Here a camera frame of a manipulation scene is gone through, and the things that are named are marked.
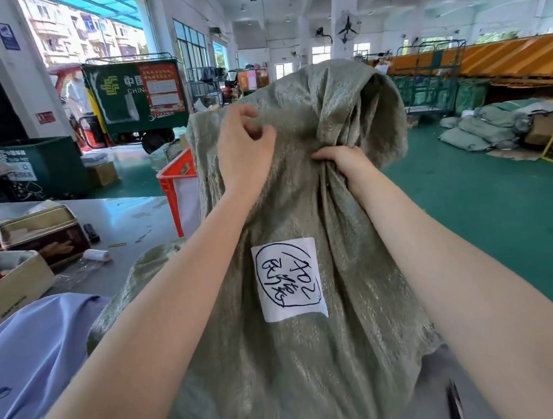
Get large wall fan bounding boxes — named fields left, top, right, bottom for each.
left=333, top=11, right=364, bottom=46

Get metal roll cage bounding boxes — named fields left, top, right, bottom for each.
left=394, top=38, right=474, bottom=121

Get light blue shirt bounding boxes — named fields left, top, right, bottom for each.
left=0, top=288, right=123, bottom=419

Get brown gold tin box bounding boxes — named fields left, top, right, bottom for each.
left=0, top=202, right=94, bottom=276

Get white handwritten paper label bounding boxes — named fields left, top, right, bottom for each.
left=250, top=236, right=329, bottom=325

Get blue wall sign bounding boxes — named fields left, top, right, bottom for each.
left=0, top=19, right=22, bottom=53

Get person's left hand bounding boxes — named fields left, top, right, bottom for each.
left=212, top=101, right=283, bottom=199

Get cream open box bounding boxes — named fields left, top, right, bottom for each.
left=0, top=246, right=61, bottom=341

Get orange sorting chutes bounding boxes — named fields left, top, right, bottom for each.
left=387, top=32, right=553, bottom=105

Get small cardboard box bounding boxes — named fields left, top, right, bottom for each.
left=87, top=160, right=120, bottom=189

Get dark green bin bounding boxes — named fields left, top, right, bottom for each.
left=0, top=133, right=92, bottom=206

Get green woven sack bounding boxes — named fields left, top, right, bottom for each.
left=62, top=52, right=449, bottom=419

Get pile of green sacks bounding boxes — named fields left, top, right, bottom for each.
left=436, top=98, right=535, bottom=156

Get person's left forearm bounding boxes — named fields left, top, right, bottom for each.
left=0, top=187, right=274, bottom=419

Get person's right hand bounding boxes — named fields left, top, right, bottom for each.
left=311, top=142, right=378, bottom=192

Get white thread spool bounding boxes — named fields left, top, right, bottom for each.
left=82, top=247, right=112, bottom=264

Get green delivery vehicle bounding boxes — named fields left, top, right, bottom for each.
left=47, top=50, right=194, bottom=163

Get orange cabinet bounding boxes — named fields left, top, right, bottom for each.
left=236, top=66, right=271, bottom=94

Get black scissors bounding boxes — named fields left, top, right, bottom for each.
left=445, top=377, right=469, bottom=419

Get large cardboard box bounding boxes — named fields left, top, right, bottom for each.
left=521, top=108, right=553, bottom=148

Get orange plastic crate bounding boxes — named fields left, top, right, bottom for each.
left=154, top=147, right=205, bottom=240

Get clear plastic wrap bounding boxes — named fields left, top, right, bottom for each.
left=50, top=254, right=115, bottom=293

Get flat cardboard sheet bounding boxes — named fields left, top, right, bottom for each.
left=485, top=143, right=544, bottom=166

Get person's right forearm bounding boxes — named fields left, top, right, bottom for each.
left=346, top=153, right=553, bottom=419

